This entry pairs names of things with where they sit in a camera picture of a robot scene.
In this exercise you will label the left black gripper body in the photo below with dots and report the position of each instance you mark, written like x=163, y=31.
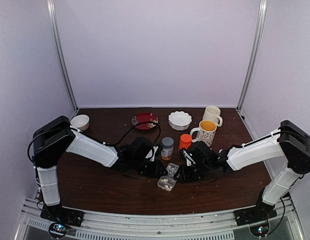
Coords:
x=149, y=171

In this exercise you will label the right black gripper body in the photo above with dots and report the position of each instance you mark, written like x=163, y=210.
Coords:
x=193, y=176

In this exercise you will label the clear plastic pill organizer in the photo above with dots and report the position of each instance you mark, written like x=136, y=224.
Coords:
x=169, y=176

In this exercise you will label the grey lid vitamin bottle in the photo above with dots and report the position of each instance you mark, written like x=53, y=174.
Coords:
x=167, y=148

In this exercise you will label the orange pill bottle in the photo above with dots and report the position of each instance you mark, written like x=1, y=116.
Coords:
x=185, y=141

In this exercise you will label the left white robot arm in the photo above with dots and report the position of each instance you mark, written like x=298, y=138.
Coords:
x=59, y=137

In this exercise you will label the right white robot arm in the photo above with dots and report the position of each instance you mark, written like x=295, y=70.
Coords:
x=288, y=141

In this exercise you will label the cream pills in organizer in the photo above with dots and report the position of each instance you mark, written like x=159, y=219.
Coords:
x=165, y=184

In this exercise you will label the floral mug yellow inside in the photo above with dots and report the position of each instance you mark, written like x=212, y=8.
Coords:
x=205, y=132

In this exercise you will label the red floral plate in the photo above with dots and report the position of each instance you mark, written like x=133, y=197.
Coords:
x=144, y=121

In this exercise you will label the white scalloped bowl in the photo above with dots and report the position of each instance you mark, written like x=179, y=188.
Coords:
x=179, y=120

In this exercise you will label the cream ribbed mug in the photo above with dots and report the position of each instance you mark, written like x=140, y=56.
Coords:
x=212, y=113

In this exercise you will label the white ceramic rice bowl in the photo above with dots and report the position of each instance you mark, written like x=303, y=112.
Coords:
x=81, y=122

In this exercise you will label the front aluminium rail base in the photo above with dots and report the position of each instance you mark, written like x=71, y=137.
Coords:
x=218, y=225

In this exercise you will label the right aluminium frame post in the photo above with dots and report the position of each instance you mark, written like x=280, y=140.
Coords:
x=254, y=52

